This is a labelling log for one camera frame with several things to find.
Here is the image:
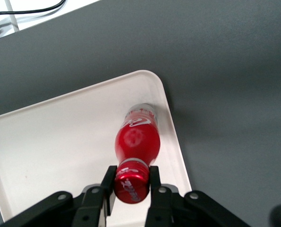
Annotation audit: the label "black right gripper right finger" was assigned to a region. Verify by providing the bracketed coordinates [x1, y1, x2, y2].
[145, 166, 252, 227]

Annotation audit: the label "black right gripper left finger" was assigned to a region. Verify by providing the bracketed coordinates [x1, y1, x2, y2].
[0, 165, 118, 227]

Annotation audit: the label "cream plastic tray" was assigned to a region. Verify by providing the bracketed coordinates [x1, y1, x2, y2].
[0, 70, 193, 224]

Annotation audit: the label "thin black loose cable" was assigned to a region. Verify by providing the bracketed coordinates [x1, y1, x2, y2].
[0, 0, 68, 36]

